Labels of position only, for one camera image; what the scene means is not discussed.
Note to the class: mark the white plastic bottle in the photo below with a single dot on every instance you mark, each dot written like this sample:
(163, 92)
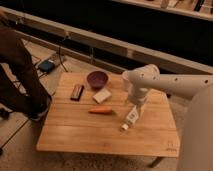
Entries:
(131, 118)

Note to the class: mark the black plug on floor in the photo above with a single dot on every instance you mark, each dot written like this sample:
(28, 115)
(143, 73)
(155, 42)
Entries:
(4, 113)

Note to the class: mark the black rectangular remote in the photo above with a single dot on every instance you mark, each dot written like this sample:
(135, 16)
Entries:
(77, 92)

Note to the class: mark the orange carrot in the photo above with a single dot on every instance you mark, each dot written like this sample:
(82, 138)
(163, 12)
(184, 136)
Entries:
(103, 111)

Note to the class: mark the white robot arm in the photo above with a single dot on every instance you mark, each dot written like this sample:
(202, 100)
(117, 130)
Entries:
(196, 145)

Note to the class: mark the wooden table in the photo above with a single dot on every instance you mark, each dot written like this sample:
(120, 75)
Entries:
(69, 127)

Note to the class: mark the purple bowl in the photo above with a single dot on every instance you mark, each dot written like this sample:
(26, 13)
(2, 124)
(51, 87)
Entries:
(97, 79)

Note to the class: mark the white sponge block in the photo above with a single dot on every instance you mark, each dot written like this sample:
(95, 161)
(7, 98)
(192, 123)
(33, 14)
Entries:
(102, 95)

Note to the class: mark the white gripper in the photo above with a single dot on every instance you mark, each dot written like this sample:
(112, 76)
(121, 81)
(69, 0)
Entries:
(137, 96)

